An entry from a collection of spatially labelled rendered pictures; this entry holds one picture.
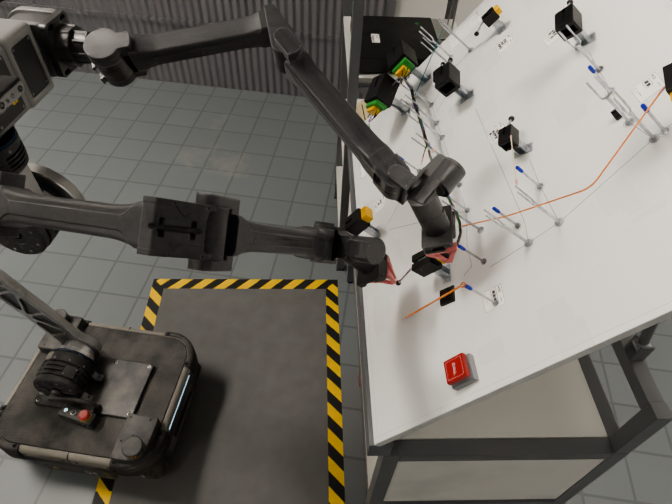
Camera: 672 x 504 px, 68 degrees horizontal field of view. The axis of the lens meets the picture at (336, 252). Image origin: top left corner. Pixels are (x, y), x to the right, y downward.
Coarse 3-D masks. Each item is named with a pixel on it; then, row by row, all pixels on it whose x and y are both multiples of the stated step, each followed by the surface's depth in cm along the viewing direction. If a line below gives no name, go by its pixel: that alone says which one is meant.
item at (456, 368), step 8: (448, 360) 102; (456, 360) 100; (464, 360) 99; (448, 368) 101; (456, 368) 99; (464, 368) 98; (448, 376) 100; (456, 376) 98; (464, 376) 97; (448, 384) 99
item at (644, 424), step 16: (624, 352) 118; (640, 352) 113; (624, 368) 118; (640, 368) 115; (640, 384) 112; (640, 400) 112; (656, 400) 109; (640, 416) 112; (656, 416) 107; (624, 432) 117; (640, 432) 112; (656, 432) 112; (624, 448) 119
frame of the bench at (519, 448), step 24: (360, 384) 177; (600, 384) 133; (600, 408) 129; (384, 456) 119; (408, 456) 119; (432, 456) 120; (456, 456) 120; (480, 456) 120; (504, 456) 121; (528, 456) 121; (552, 456) 122; (576, 456) 122; (600, 456) 122; (624, 456) 123; (384, 480) 132
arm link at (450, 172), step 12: (444, 156) 100; (396, 168) 97; (432, 168) 99; (444, 168) 98; (456, 168) 98; (396, 180) 97; (408, 180) 97; (420, 180) 102; (444, 180) 98; (456, 180) 99; (408, 192) 99
